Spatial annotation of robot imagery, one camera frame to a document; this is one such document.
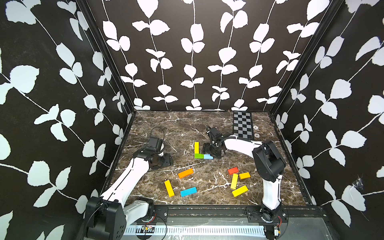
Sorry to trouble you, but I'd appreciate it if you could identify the light blue block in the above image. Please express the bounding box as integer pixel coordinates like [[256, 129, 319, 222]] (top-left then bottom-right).
[[204, 154, 214, 160]]

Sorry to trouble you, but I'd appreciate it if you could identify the orange block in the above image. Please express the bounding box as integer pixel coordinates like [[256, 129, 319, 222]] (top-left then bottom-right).
[[178, 169, 194, 179]]

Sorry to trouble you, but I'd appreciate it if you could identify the long yellow block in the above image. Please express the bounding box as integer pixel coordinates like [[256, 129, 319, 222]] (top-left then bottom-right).
[[164, 180, 175, 197]]

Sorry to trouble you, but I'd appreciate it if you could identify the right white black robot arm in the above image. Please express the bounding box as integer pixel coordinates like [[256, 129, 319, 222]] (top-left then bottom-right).
[[202, 126, 287, 211]]

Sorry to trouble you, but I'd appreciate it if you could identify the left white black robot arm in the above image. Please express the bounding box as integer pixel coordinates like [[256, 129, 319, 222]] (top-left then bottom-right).
[[82, 137, 173, 240]]

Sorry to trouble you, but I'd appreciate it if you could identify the red block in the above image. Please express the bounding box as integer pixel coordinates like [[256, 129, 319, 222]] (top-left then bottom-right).
[[228, 167, 239, 175]]

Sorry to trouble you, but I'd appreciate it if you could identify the black white checkerboard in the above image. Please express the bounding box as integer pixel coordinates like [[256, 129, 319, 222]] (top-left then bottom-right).
[[233, 111, 254, 141]]

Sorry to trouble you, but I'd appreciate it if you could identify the small yellow block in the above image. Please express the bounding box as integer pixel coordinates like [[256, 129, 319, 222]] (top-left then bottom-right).
[[239, 172, 251, 180]]

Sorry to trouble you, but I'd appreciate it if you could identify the cyan block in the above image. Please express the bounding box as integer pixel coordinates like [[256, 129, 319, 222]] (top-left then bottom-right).
[[180, 187, 197, 197]]

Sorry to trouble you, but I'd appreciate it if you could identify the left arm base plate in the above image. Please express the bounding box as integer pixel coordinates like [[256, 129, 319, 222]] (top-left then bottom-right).
[[137, 205, 169, 224]]

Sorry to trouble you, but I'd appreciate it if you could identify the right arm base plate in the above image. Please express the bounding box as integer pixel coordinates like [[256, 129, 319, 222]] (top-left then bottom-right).
[[244, 206, 288, 225]]

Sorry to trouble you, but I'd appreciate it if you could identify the white slotted cable duct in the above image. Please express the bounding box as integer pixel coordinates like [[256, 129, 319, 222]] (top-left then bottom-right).
[[124, 225, 265, 238]]

